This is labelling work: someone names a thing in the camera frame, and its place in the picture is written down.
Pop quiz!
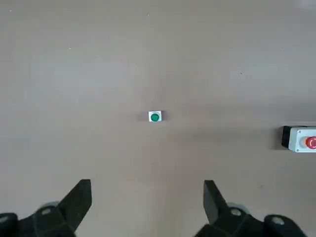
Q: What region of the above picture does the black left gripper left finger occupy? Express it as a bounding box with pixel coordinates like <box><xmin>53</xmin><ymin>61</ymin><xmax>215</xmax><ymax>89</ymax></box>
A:
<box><xmin>0</xmin><ymin>179</ymin><xmax>93</xmax><ymax>237</ymax></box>

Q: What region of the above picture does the white box with red button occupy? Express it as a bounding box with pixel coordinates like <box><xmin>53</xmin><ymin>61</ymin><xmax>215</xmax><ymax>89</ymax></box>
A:
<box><xmin>281</xmin><ymin>125</ymin><xmax>316</xmax><ymax>154</ymax></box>

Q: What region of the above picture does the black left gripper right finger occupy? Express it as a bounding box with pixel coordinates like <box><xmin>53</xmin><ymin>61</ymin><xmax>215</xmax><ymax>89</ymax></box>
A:
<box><xmin>196</xmin><ymin>180</ymin><xmax>308</xmax><ymax>237</ymax></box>

